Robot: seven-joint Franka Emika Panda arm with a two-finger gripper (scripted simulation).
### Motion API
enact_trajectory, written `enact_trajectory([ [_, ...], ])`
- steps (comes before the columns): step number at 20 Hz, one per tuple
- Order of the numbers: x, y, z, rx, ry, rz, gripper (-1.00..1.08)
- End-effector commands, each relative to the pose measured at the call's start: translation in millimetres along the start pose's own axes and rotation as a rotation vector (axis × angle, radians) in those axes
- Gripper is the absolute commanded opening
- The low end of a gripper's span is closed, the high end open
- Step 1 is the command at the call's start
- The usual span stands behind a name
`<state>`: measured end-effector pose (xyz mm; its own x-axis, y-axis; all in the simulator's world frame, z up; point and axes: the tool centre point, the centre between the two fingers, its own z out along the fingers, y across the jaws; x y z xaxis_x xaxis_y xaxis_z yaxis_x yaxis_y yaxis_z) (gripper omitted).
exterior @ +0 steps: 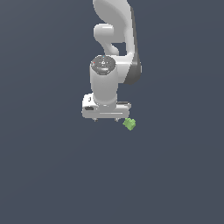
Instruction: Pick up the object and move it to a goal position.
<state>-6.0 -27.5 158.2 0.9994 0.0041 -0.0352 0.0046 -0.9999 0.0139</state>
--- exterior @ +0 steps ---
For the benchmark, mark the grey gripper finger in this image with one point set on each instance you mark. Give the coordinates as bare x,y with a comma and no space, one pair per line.
94,119
117,119

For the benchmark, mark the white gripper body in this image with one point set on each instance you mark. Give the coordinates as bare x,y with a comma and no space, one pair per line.
99,110

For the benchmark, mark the small green object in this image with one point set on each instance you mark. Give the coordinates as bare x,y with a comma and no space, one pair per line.
129,124

